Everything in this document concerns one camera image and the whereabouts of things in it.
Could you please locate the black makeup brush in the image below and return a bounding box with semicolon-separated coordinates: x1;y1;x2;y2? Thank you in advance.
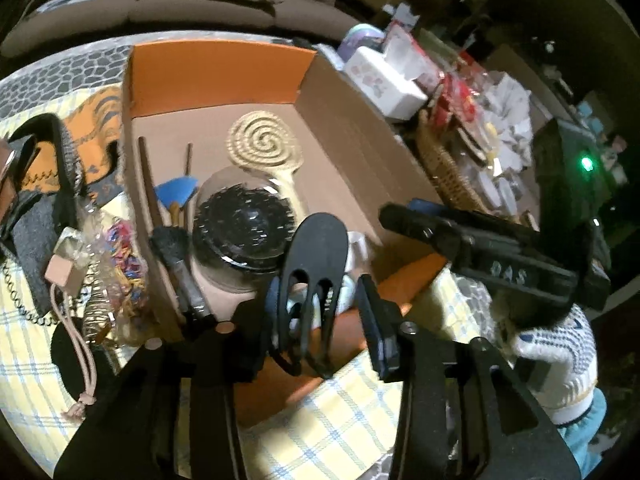
150;226;216;323

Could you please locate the brown sofa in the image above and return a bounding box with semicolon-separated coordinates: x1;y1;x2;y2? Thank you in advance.
0;0;351;58

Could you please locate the orange cardboard box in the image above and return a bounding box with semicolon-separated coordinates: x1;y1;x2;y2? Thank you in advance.
120;40;451;431

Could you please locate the blue fan brush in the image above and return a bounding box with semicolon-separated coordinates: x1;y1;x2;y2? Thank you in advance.
154;175;200;226

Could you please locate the person's right hand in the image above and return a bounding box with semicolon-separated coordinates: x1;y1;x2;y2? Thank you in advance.
492;300;599;406

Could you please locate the woven spiral paddle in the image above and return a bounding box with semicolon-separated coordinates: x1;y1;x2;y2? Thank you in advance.
227;110;306;216

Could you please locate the white tissue box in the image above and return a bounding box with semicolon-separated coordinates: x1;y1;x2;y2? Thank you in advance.
344;47;428;121

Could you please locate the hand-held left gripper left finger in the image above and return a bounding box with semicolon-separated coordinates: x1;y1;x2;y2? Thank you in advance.
54;276;282;480

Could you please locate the person's right forearm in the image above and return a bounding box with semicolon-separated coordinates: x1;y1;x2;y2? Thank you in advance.
552;387;608;478

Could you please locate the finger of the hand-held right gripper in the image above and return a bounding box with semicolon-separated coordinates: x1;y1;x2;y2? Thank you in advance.
378;203;577;307
407;199;542;250

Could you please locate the black coil cord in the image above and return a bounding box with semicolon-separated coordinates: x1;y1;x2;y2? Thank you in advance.
0;260;56;328

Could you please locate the white crumpled paper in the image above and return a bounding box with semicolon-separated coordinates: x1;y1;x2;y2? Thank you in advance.
482;72;533;171

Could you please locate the black hair claw clip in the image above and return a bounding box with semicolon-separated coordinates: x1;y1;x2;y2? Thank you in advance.
276;212;349;381

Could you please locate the black round disc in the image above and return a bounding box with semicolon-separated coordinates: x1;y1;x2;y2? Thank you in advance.
50;322;121;401

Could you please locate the wicker basket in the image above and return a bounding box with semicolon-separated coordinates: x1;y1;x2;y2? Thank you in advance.
417;110;538;226

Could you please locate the lilac round container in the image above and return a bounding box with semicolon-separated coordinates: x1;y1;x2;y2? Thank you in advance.
337;25;386;61

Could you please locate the orange black striped cloth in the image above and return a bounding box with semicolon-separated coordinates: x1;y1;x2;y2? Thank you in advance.
62;85;126;201

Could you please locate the clear bag of hair ties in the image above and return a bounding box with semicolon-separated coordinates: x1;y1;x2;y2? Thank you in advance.
82;220;151;346

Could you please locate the yellow plaid cloth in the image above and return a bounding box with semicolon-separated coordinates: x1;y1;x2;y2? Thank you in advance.
0;90;501;480

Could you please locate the red packets pile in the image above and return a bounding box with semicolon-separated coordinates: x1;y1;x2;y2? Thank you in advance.
430;72;483;131

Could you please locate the black hairbrush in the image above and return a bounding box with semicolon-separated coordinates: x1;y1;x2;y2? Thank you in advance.
192;167;301;291

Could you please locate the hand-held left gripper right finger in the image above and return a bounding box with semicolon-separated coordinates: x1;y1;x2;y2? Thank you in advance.
355;274;582;480

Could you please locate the black handbag with grey knit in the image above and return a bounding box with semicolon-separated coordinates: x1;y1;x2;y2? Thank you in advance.
0;112;86;306

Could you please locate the thick brown stick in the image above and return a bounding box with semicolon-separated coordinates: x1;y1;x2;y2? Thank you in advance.
136;137;168;228

